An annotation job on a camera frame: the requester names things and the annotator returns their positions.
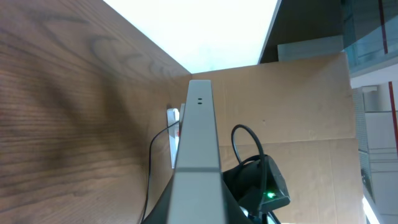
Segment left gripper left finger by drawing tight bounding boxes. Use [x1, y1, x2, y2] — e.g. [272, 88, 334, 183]
[141, 177, 173, 224]

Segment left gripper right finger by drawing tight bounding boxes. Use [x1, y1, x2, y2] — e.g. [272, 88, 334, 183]
[221, 180, 252, 224]

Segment black USB charging cable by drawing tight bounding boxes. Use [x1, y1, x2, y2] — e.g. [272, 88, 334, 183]
[140, 120, 181, 224]

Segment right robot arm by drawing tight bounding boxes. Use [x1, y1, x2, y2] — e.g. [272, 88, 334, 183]
[223, 155, 290, 224]

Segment white power strip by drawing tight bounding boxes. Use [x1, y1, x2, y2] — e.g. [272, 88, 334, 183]
[167, 103, 185, 169]

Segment brown cardboard panel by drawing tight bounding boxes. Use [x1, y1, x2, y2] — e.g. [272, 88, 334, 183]
[193, 53, 365, 223]

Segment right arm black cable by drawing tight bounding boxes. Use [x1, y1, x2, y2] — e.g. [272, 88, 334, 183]
[230, 124, 282, 224]

